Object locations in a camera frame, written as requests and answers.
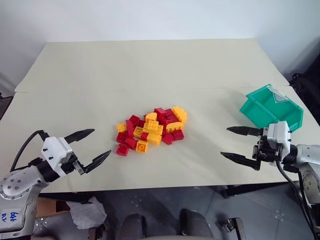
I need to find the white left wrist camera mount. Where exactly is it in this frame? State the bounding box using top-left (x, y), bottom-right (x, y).
top-left (41, 136), bottom-right (74, 179)

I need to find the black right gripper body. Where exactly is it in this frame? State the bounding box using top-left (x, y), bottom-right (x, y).
top-left (251, 128), bottom-right (284, 166)

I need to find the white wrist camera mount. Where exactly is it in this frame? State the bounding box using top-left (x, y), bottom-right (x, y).
top-left (41, 136), bottom-right (74, 179)
top-left (263, 120), bottom-right (292, 152)

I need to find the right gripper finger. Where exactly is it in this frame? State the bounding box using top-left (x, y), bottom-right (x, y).
top-left (226, 126), bottom-right (264, 137)
top-left (220, 151), bottom-right (261, 171)

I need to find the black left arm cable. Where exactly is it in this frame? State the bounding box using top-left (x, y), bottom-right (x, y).
top-left (9, 129), bottom-right (50, 173)

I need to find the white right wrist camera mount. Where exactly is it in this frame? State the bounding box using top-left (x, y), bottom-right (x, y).
top-left (263, 120), bottom-right (292, 152)

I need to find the clear label plate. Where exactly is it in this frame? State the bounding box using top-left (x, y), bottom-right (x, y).
top-left (271, 90), bottom-right (287, 104)

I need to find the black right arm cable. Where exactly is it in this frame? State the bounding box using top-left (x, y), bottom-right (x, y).
top-left (274, 159), bottom-right (316, 236)

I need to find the grey crumpled cloth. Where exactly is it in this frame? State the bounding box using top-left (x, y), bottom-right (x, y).
top-left (66, 196), bottom-right (108, 231)

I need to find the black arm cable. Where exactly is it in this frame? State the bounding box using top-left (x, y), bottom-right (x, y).
top-left (9, 129), bottom-right (50, 173)
top-left (274, 159), bottom-right (316, 236)

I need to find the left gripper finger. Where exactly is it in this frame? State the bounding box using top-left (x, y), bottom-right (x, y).
top-left (78, 149), bottom-right (112, 176)
top-left (64, 128), bottom-right (96, 145)

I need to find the brown cardboard box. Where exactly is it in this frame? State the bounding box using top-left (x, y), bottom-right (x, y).
top-left (34, 197), bottom-right (71, 219)

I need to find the dark rounded shape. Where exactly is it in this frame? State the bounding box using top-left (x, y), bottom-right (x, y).
top-left (178, 208), bottom-right (216, 238)
top-left (117, 212), bottom-right (148, 240)

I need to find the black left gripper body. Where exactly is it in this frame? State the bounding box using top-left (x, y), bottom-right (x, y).
top-left (60, 154), bottom-right (85, 176)

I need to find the black metal bracket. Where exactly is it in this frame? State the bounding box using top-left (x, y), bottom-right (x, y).
top-left (219, 217), bottom-right (245, 240)

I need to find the green plastic bin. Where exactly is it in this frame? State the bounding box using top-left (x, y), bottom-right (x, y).
top-left (239, 83), bottom-right (305, 134)

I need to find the black table frame bar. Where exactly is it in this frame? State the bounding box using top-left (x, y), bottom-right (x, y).
top-left (221, 182), bottom-right (290, 200)

